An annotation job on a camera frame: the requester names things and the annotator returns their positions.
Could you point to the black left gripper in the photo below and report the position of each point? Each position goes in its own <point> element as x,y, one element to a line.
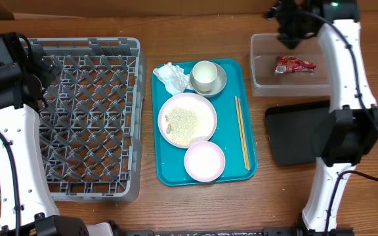
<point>44,70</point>

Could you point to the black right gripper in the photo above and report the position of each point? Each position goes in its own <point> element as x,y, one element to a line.
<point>275,12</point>

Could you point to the red snack wrapper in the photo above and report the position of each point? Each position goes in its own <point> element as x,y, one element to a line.
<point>291,64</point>

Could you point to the grey ceramic bowl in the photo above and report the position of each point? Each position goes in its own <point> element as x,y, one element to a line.
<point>212,88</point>

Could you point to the cream white cup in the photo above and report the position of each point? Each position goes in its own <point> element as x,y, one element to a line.
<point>204,74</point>

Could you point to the white napkin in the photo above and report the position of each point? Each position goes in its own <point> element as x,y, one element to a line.
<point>174,78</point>

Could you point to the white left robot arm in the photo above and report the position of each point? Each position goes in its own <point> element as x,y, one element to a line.
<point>27,206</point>

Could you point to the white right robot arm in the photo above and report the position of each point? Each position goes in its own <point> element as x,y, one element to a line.
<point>337,133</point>

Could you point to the grey plastic dishwasher rack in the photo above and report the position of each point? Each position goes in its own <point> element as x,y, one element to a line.
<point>89,132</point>

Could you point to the clear plastic bin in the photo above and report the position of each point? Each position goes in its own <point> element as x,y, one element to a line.
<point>265,48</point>

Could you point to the right wooden chopstick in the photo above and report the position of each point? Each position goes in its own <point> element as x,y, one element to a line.
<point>244,131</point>

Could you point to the black tray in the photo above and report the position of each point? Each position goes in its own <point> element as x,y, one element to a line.
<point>289,129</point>

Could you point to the white plate with food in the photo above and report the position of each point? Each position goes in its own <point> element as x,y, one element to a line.
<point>187,118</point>

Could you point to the pink small bowl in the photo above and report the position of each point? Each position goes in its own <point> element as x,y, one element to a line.
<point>204,161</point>

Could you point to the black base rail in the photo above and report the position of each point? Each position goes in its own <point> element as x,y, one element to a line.
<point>267,231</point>

